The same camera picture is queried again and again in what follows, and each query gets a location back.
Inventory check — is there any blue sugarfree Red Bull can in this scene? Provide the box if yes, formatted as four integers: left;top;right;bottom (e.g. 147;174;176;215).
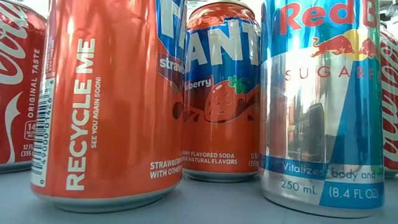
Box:
258;0;386;218

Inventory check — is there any red Star Wars Coca-Cola can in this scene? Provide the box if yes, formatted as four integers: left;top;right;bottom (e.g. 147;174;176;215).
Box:
379;21;398;180

